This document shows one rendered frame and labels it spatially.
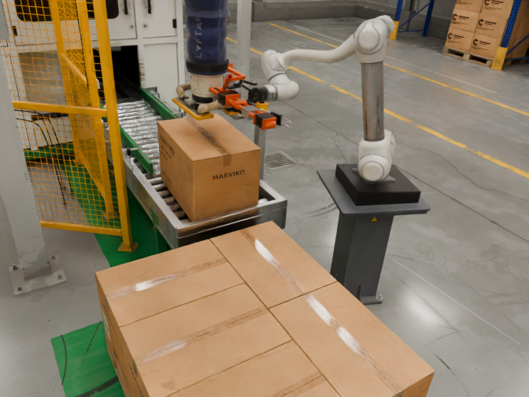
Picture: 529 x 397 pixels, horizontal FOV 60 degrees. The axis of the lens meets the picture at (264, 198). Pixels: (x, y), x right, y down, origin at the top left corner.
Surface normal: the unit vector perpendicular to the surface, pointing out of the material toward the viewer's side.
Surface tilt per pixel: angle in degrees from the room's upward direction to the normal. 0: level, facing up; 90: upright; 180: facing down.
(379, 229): 90
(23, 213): 90
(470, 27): 93
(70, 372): 0
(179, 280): 0
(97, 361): 0
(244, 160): 90
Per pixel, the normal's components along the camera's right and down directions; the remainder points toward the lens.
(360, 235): 0.18, 0.51
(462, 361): 0.05, -0.86
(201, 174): 0.48, 0.46
